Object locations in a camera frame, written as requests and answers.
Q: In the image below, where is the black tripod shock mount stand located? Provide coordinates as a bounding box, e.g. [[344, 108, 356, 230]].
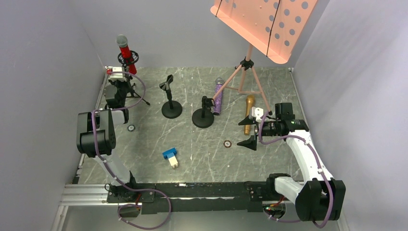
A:
[[122, 66, 140, 98]]

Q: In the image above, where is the red glitter microphone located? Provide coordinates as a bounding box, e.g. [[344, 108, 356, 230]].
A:
[[116, 34, 139, 74]]

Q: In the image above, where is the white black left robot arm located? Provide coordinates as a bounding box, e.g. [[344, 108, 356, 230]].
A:
[[76, 80, 136, 199]]

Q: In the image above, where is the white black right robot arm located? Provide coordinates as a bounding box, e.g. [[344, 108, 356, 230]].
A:
[[237, 103, 346, 229]]

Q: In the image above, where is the black round-base clip mic stand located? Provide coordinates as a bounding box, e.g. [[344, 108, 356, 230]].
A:
[[191, 96, 215, 128]]

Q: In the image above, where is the black round-base fork mic stand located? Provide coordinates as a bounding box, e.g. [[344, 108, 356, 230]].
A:
[[159, 75, 182, 119]]

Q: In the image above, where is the pink music stand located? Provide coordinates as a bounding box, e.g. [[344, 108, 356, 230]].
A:
[[210, 0, 318, 112]]

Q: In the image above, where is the gold microphone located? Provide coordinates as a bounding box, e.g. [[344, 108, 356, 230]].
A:
[[243, 94, 255, 135]]

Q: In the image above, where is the brown poker chip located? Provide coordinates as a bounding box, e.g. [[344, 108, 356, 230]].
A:
[[223, 141, 231, 148]]

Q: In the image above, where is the black grey poker chip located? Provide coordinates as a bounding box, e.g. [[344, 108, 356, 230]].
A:
[[128, 125, 136, 132]]

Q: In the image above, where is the purple glitter microphone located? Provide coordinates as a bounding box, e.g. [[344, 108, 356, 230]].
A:
[[213, 77, 225, 116]]

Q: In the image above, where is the blue white toy brick block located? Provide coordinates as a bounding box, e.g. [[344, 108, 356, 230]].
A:
[[162, 148, 179, 169]]

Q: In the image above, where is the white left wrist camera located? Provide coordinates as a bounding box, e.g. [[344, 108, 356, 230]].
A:
[[106, 67, 126, 81]]

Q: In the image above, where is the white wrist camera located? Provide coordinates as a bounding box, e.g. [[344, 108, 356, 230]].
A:
[[249, 107, 265, 123], [106, 67, 126, 81]]

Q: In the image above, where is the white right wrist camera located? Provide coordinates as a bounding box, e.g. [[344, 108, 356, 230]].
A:
[[249, 107, 265, 123]]

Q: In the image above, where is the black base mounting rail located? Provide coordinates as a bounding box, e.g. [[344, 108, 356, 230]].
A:
[[106, 181, 282, 215]]

